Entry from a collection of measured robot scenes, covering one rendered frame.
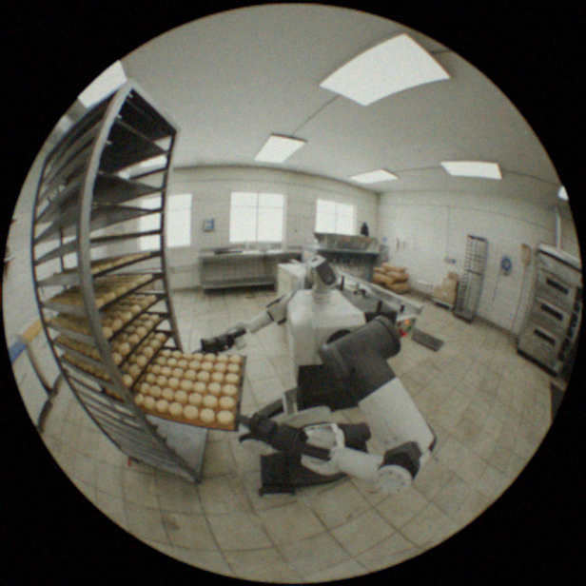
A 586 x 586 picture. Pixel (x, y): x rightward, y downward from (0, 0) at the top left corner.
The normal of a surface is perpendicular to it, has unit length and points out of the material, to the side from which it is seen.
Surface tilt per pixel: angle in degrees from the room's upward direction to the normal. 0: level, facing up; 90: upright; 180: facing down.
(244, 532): 0
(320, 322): 42
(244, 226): 90
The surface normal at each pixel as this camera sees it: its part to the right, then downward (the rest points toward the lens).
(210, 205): 0.40, 0.29
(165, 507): 0.04, -0.95
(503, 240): -0.92, 0.08
